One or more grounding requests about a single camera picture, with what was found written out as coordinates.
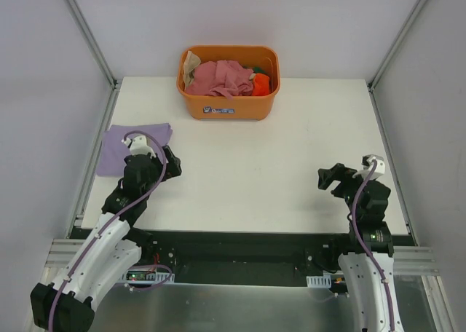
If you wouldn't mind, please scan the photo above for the pink t shirt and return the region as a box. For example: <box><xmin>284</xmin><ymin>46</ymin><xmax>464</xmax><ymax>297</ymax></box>
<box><xmin>185</xmin><ymin>60</ymin><xmax>253</xmax><ymax>99</ymax></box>

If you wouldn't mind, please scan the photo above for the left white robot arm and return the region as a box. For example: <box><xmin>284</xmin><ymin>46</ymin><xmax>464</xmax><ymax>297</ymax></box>
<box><xmin>31</xmin><ymin>146</ymin><xmax>181</xmax><ymax>331</ymax></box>

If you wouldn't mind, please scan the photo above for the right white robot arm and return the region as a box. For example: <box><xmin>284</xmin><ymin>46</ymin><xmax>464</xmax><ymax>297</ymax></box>
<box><xmin>317</xmin><ymin>154</ymin><xmax>403</xmax><ymax>331</ymax></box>

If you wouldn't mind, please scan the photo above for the folded purple t shirt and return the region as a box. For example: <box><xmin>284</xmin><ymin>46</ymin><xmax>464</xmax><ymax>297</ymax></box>
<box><xmin>96</xmin><ymin>123</ymin><xmax>173</xmax><ymax>178</ymax></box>

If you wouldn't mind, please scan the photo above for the beige t shirt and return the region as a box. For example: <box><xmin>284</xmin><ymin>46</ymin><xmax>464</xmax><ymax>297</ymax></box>
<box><xmin>183</xmin><ymin>50</ymin><xmax>202</xmax><ymax>89</ymax></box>

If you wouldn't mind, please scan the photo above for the orange t shirt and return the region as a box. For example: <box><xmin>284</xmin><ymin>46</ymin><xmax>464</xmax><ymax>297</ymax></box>
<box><xmin>251</xmin><ymin>73</ymin><xmax>271</xmax><ymax>96</ymax></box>

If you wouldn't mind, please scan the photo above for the green t shirt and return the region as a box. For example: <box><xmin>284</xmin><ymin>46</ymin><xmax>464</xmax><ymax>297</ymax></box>
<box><xmin>244</xmin><ymin>66</ymin><xmax>267</xmax><ymax>74</ymax></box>

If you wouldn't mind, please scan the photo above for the orange plastic laundry bin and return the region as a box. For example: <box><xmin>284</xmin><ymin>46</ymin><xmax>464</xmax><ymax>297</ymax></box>
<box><xmin>176</xmin><ymin>45</ymin><xmax>280</xmax><ymax>120</ymax></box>

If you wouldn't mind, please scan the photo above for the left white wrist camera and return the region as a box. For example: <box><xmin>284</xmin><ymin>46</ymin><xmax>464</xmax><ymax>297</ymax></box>
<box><xmin>122</xmin><ymin>135</ymin><xmax>156</xmax><ymax>157</ymax></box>

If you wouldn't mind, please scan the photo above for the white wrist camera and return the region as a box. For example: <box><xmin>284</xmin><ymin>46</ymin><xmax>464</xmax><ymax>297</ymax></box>
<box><xmin>353</xmin><ymin>154</ymin><xmax>386</xmax><ymax>180</ymax></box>
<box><xmin>122</xmin><ymin>135</ymin><xmax>156</xmax><ymax>157</ymax></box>

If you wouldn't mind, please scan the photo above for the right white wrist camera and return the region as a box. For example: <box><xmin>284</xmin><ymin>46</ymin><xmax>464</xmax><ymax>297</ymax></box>
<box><xmin>353</xmin><ymin>154</ymin><xmax>386</xmax><ymax>180</ymax></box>

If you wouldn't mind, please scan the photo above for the aluminium front frame rail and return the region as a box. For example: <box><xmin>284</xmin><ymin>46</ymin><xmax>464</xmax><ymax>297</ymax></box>
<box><xmin>45</xmin><ymin>239</ymin><xmax>440</xmax><ymax>276</ymax></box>

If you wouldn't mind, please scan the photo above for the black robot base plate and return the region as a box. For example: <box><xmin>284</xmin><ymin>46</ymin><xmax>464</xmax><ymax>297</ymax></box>
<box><xmin>68</xmin><ymin>228</ymin><xmax>394</xmax><ymax>285</ymax></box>

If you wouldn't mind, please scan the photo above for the right white cable duct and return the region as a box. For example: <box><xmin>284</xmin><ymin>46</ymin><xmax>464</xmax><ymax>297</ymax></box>
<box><xmin>306</xmin><ymin>274</ymin><xmax>332</xmax><ymax>289</ymax></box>

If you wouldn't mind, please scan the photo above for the white cable duct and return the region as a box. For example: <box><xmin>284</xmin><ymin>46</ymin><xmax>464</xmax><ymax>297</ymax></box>
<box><xmin>306</xmin><ymin>274</ymin><xmax>332</xmax><ymax>289</ymax></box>
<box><xmin>120</xmin><ymin>269</ymin><xmax>175</xmax><ymax>286</ymax></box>

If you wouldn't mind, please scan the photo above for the left white cable duct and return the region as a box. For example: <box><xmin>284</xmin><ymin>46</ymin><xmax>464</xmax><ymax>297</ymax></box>
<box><xmin>120</xmin><ymin>269</ymin><xmax>175</xmax><ymax>286</ymax></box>

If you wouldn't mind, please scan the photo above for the left aluminium frame post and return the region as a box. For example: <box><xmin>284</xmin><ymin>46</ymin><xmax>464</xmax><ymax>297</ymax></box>
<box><xmin>64</xmin><ymin>0</ymin><xmax>119</xmax><ymax>89</ymax></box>

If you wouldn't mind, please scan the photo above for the aluminium frame post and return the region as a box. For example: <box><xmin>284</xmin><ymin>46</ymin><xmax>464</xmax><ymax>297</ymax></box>
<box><xmin>64</xmin><ymin>0</ymin><xmax>119</xmax><ymax>89</ymax></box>
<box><xmin>367</xmin><ymin>0</ymin><xmax>440</xmax><ymax>91</ymax></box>

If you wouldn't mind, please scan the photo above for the right aluminium frame post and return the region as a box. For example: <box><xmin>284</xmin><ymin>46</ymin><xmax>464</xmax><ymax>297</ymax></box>
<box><xmin>367</xmin><ymin>0</ymin><xmax>440</xmax><ymax>91</ymax></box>

